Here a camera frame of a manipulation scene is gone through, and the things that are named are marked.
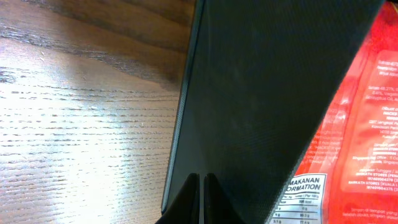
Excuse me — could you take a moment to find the dark green box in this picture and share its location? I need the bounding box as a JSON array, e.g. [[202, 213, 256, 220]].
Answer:
[[161, 0, 382, 223]]

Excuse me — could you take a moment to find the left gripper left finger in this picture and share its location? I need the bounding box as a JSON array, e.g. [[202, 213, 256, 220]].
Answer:
[[155, 173, 200, 224]]

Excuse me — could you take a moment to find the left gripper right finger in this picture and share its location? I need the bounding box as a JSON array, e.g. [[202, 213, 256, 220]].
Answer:
[[204, 174, 244, 224]]

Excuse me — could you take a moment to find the red snack packet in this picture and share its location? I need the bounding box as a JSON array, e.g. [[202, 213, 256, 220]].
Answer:
[[272, 1, 397, 224]]

